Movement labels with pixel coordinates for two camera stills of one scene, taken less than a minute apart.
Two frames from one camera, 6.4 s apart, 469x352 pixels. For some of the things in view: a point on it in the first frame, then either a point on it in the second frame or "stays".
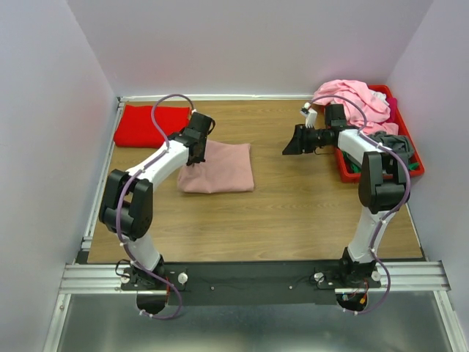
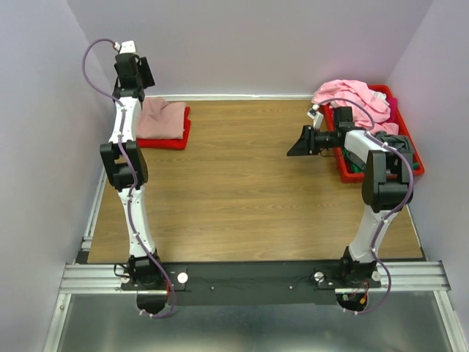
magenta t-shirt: [393, 110] stays
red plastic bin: [404, 126] stays
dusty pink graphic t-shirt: [228, 167] to [160, 119]
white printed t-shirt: [382, 96] stays
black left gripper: [201, 157] to [146, 80]
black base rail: [248, 283] stays
